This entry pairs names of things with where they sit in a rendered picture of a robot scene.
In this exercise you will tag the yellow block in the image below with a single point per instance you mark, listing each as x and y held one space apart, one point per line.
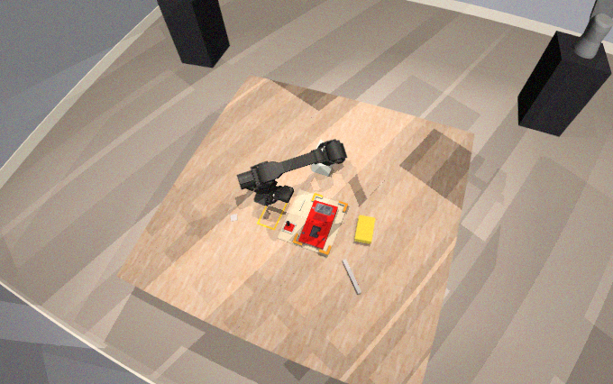
364 229

